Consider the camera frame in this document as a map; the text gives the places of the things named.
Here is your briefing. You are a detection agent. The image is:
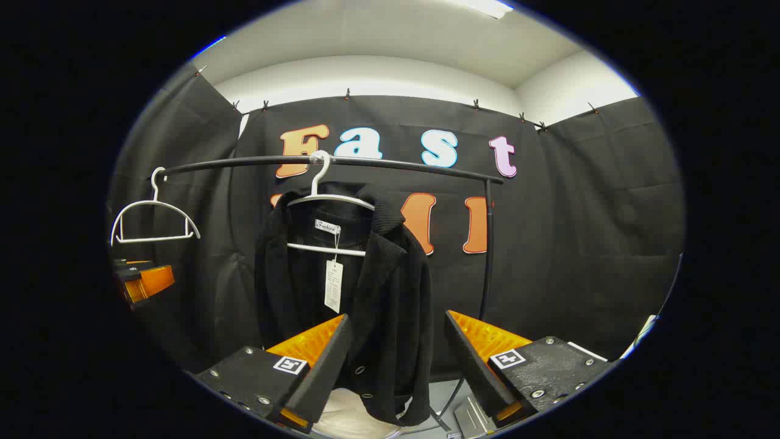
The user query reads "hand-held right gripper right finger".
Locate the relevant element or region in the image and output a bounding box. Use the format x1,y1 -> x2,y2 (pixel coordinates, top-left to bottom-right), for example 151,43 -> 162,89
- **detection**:
444,309 -> 611,426

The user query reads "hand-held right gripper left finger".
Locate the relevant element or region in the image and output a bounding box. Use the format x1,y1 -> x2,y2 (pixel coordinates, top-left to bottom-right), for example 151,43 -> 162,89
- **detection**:
194,313 -> 355,435

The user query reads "black knit jacket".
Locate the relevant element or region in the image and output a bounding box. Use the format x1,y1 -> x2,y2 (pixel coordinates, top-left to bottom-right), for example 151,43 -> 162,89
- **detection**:
255,181 -> 436,427

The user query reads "white clothes hanger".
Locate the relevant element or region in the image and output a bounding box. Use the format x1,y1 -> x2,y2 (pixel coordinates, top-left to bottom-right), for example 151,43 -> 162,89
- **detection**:
286,151 -> 375,257
110,166 -> 202,246

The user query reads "black metal clothes rack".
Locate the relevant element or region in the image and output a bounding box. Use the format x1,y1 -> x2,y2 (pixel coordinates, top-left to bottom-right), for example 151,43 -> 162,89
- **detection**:
146,155 -> 506,437

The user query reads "white paper hang tag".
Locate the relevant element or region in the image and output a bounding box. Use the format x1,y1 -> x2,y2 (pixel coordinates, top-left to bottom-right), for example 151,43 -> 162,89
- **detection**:
324,259 -> 345,315

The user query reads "black backdrop cloth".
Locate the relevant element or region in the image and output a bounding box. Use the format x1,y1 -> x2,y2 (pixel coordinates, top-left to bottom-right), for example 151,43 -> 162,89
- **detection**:
107,61 -> 688,391

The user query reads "row of black backdrop clips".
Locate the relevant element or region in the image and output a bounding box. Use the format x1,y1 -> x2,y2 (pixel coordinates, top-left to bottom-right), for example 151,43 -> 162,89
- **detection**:
195,64 -> 601,132

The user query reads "ceiling light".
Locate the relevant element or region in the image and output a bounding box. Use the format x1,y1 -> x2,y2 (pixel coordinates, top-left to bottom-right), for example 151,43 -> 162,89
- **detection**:
463,0 -> 516,20

